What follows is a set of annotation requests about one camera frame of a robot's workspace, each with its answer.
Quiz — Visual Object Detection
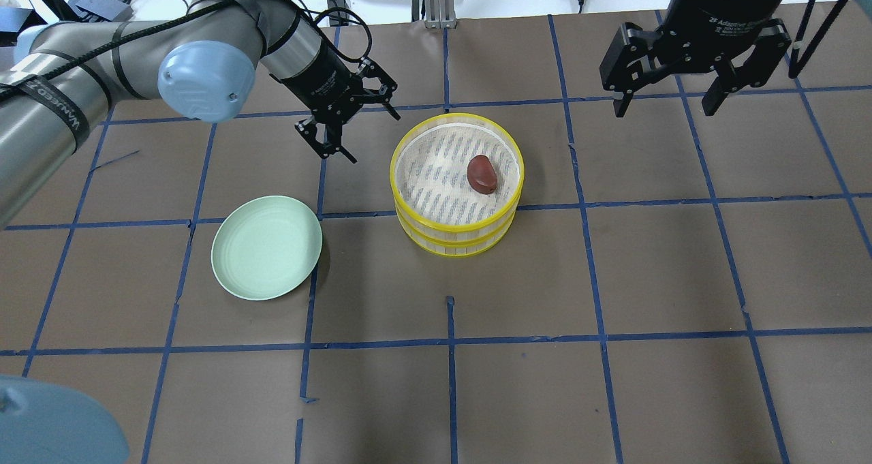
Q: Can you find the yellow steamer basket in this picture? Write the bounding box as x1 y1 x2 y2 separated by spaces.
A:
396 209 515 257
388 112 525 233

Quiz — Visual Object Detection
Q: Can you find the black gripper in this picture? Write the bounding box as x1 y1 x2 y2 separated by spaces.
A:
279 42 401 164

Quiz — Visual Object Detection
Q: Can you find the aluminium frame post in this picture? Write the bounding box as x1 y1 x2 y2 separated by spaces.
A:
422 0 457 29

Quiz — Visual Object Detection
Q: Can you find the brown bun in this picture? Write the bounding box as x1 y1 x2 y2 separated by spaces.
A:
467 155 499 195

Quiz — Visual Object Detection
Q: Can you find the black gripper body other arm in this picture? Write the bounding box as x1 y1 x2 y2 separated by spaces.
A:
599 0 792 117

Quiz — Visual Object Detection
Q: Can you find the light green plate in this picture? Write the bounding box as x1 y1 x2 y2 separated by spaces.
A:
210 195 323 300

